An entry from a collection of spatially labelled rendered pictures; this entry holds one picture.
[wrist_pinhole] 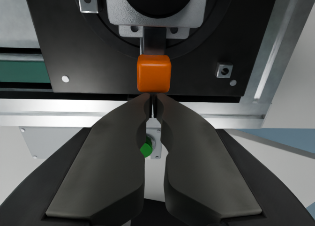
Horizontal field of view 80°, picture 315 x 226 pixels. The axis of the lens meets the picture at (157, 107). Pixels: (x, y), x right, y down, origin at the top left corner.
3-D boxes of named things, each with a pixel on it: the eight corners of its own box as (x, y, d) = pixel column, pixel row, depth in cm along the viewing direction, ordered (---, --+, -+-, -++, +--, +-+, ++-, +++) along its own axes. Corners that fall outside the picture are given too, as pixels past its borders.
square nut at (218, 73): (227, 74, 23) (230, 78, 22) (213, 74, 22) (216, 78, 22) (230, 61, 22) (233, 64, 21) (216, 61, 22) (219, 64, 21)
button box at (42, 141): (159, 136, 37) (161, 161, 32) (48, 135, 36) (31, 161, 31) (161, 105, 33) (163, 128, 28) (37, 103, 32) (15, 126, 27)
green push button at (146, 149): (152, 150, 32) (152, 159, 30) (128, 150, 31) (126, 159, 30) (153, 131, 29) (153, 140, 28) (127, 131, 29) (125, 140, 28)
